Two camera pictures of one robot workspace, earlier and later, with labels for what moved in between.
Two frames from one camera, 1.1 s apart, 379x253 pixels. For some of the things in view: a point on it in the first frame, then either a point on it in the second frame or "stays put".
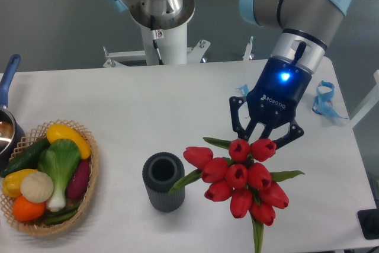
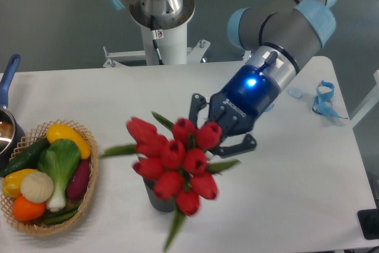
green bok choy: [59, 160] stays put
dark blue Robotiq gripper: [273, 101] -> [247, 95]
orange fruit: [26, 211] stays put
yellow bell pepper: [12, 182] stays put
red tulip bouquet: [238, 175] -> [173, 157]
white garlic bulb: [37, 187] stays put
